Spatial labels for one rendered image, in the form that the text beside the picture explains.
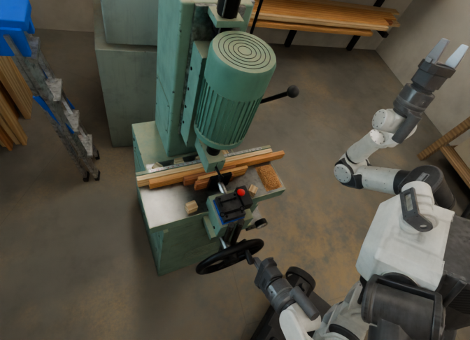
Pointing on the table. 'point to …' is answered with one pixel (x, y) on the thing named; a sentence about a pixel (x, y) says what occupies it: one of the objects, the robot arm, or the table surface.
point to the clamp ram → (219, 182)
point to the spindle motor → (232, 87)
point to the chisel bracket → (209, 162)
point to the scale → (200, 160)
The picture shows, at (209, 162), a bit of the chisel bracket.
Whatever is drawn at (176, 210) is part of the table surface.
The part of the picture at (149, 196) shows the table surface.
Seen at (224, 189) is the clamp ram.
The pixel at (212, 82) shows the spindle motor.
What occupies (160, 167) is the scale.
